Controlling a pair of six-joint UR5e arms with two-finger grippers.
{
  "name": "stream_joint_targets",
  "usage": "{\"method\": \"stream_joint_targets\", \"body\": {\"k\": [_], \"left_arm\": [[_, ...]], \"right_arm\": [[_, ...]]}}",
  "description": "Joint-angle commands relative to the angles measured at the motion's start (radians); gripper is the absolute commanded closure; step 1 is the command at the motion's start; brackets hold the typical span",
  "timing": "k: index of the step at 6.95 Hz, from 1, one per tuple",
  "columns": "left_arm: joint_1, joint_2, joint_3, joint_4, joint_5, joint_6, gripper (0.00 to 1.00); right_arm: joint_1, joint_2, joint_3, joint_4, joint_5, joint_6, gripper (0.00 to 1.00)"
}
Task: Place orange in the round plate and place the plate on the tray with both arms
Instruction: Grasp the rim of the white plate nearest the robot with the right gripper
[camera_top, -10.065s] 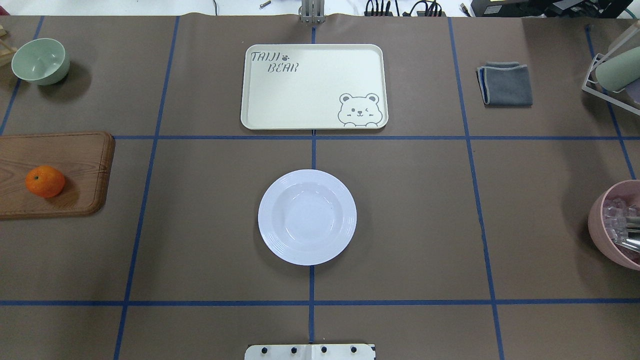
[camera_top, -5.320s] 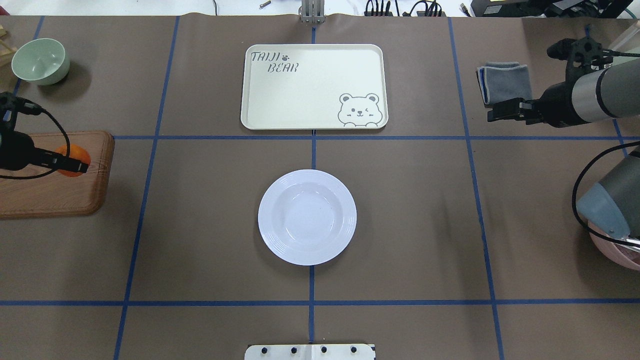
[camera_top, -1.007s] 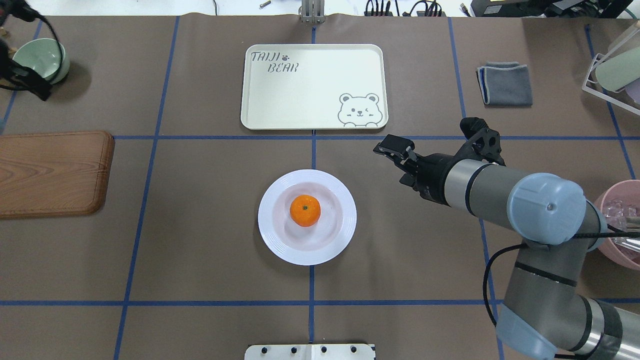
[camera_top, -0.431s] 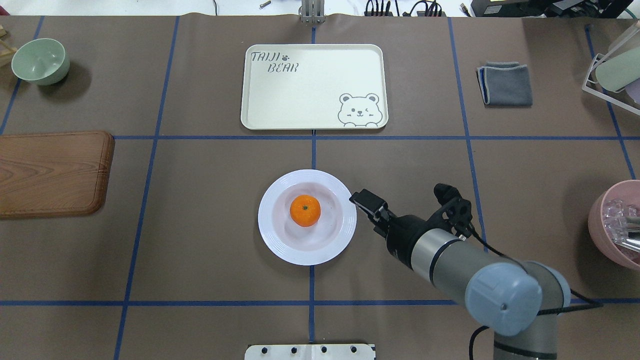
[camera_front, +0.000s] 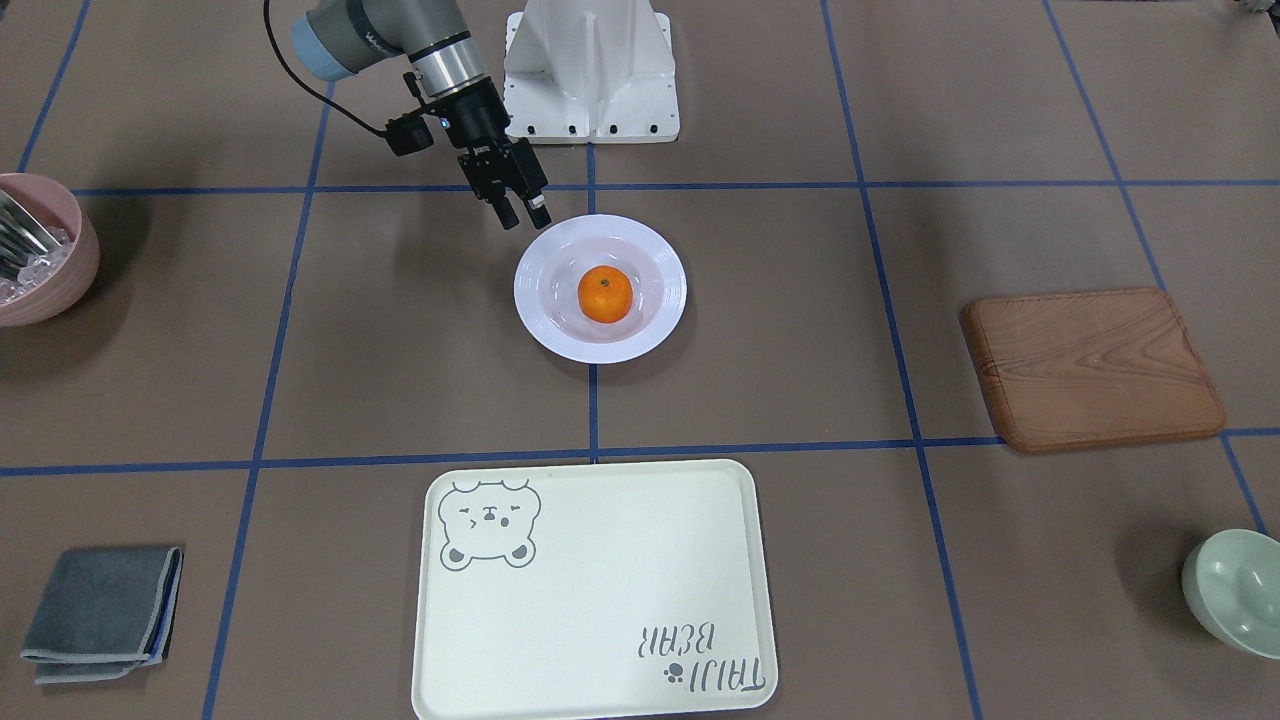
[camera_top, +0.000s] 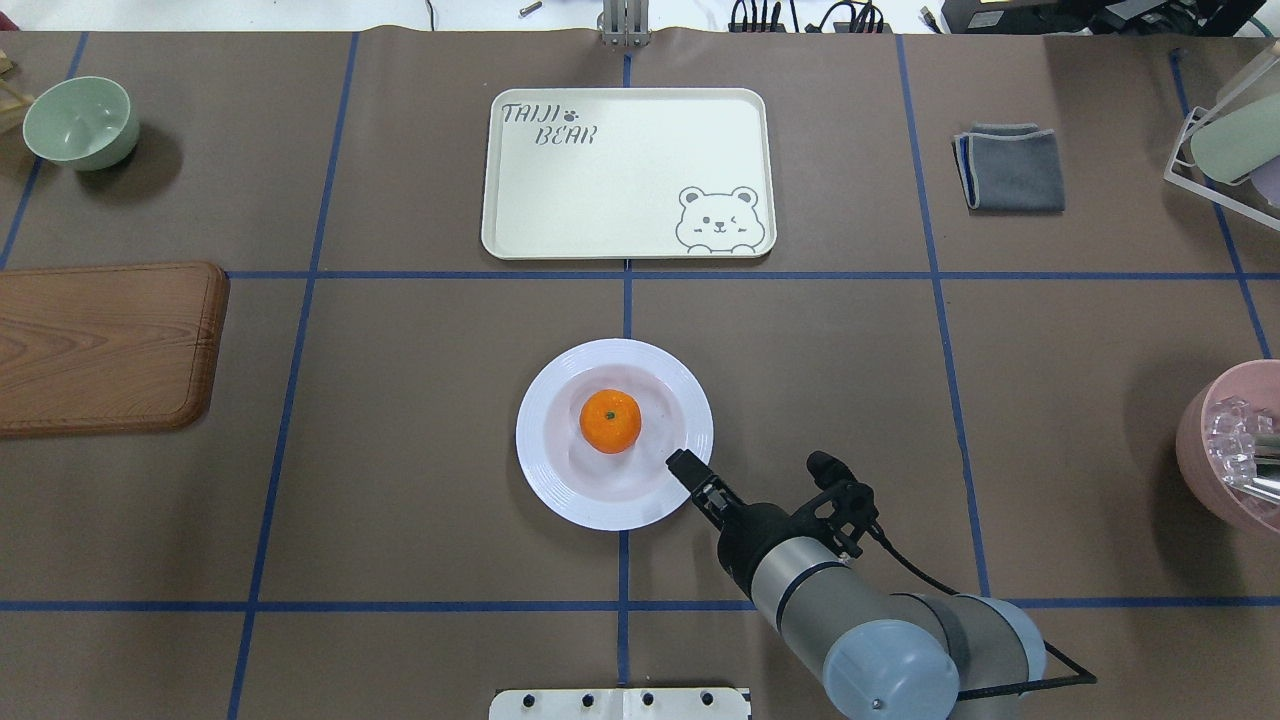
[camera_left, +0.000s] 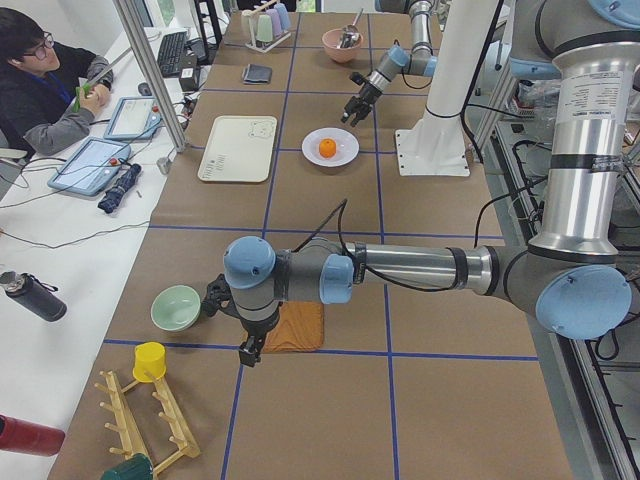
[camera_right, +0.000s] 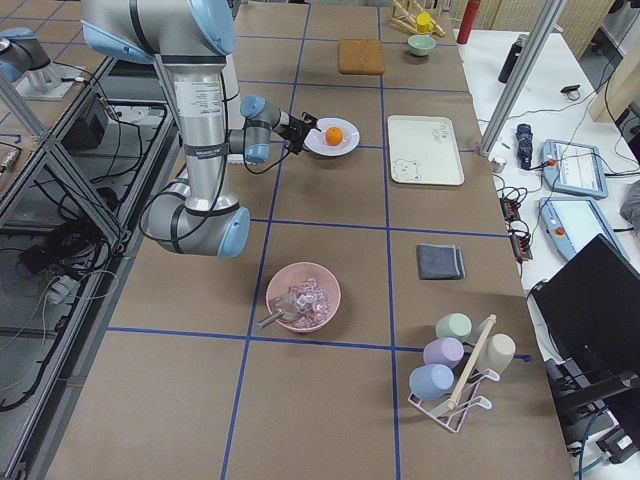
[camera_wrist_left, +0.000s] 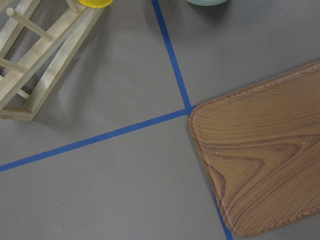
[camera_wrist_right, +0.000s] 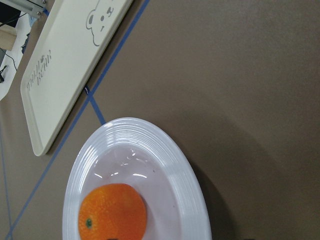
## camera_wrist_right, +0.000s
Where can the white round plate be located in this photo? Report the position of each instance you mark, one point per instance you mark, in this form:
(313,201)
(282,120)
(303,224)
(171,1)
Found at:
(136,152)

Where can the orange fruit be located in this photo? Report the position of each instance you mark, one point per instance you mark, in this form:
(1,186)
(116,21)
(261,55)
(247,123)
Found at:
(112,212)

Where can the cream bear tray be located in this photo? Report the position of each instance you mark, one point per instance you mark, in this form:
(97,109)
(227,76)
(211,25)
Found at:
(74,37)

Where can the aluminium frame post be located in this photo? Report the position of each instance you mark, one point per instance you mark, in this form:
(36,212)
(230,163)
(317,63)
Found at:
(32,7)

